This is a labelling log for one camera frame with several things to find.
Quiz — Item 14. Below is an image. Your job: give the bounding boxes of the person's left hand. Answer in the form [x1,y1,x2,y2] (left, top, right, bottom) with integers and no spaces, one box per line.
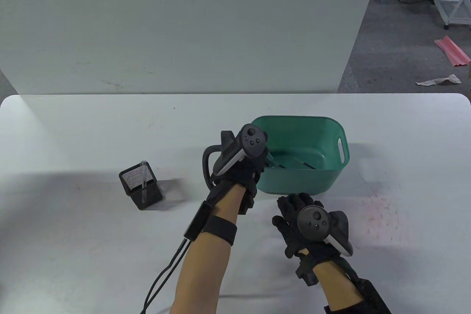
[212,147,270,202]

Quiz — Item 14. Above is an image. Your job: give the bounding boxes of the person's right hand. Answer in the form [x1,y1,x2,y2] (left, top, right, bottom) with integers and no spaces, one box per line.
[272,193,352,261]

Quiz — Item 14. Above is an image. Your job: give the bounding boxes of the person's left forearm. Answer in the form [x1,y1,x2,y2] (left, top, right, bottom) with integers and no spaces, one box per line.
[170,183,247,314]

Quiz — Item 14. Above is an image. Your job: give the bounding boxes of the person's right forearm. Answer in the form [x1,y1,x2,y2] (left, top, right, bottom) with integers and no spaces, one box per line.
[313,259,365,301]

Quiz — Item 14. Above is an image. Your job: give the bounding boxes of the black grey right hand controller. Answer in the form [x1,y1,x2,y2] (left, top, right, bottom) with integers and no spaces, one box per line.
[297,205,354,257]

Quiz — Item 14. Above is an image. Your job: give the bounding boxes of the black grey hand controller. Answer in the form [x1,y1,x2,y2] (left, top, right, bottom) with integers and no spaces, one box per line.
[297,205,354,257]
[202,124,268,186]

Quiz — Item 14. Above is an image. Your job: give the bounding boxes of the black grey left hand controller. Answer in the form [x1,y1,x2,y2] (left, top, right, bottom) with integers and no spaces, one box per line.
[202,124,268,186]

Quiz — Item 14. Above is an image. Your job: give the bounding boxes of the green plastic bin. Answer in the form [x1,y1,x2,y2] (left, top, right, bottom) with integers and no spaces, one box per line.
[248,115,350,195]

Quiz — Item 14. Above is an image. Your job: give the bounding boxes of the black left armband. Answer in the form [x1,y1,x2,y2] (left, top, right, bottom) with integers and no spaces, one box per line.
[202,215,237,245]

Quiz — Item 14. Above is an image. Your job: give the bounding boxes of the black armband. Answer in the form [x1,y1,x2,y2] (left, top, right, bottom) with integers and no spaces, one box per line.
[324,297,372,314]
[202,215,237,245]

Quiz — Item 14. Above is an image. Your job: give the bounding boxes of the black mesh pen holder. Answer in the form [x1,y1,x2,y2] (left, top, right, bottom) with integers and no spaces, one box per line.
[119,161,163,211]

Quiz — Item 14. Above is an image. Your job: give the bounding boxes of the black right armband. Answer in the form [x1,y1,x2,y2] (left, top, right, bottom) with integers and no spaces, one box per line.
[324,297,372,314]

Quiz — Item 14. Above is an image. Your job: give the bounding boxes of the white partition board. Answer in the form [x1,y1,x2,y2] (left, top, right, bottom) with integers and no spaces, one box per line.
[0,0,385,94]

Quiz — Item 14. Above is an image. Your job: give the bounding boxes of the white crumpled paper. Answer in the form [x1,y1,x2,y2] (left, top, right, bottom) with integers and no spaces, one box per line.
[416,74,462,87]

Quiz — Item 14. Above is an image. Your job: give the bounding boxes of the pink folded paper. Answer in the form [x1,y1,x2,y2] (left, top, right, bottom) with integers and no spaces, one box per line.
[434,36,471,67]

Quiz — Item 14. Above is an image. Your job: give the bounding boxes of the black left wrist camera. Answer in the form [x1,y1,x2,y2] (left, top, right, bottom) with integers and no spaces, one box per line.
[237,187,258,215]

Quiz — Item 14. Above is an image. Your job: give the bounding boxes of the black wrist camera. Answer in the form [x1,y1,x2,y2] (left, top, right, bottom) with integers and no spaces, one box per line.
[237,187,258,215]
[296,255,319,287]

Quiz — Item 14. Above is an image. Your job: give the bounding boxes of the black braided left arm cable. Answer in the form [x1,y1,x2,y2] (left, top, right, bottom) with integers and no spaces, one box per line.
[204,178,230,208]

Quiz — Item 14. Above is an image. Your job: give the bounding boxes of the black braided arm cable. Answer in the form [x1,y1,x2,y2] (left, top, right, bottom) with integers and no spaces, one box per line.
[340,255,363,281]
[204,178,230,208]

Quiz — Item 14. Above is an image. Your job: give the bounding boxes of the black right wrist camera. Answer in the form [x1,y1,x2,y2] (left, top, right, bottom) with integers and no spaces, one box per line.
[296,255,319,287]

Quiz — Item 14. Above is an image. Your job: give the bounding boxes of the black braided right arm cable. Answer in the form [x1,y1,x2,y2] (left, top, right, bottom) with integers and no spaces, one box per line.
[340,255,363,281]

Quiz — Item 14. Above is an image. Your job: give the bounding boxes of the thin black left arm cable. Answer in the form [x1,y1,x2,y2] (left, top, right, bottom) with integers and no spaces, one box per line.
[139,239,192,314]

